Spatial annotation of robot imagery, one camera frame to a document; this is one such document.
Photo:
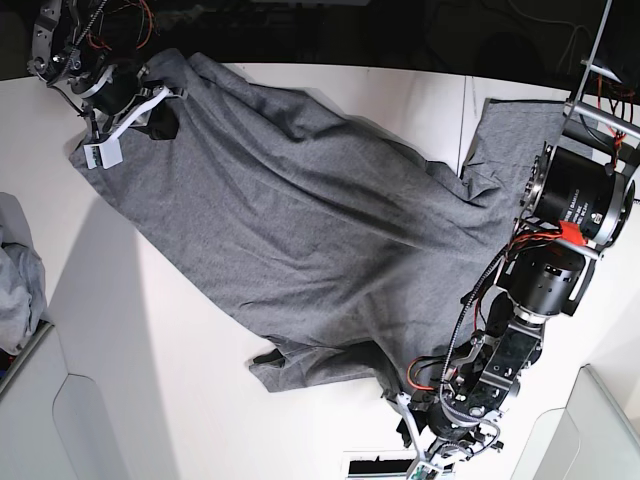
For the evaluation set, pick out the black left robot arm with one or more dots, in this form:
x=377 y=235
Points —
x=573 y=209

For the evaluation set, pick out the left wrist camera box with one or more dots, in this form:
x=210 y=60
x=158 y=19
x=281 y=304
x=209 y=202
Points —
x=421 y=469

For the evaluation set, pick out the light grey cloth pile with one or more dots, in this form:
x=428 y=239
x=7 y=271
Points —
x=23 y=291

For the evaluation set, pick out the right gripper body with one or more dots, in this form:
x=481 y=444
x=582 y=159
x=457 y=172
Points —
x=116 y=92

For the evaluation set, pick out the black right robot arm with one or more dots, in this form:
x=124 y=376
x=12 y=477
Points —
x=91 y=53

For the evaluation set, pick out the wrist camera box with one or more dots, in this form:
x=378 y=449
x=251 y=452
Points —
x=105 y=154
x=421 y=469

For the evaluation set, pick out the right white bin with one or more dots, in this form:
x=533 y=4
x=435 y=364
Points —
x=589 y=438

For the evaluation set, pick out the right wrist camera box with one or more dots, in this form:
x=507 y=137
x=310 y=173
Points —
x=105 y=154

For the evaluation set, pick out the white bin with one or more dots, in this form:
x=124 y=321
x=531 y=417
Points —
x=589 y=438
x=31 y=447

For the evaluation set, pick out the grey t-shirt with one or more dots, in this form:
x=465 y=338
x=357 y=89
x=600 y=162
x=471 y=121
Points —
x=347 y=250

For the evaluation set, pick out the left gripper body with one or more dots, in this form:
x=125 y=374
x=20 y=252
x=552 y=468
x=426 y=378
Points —
x=438 y=432

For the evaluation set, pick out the left white bin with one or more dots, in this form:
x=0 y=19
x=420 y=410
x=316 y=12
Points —
x=31 y=447

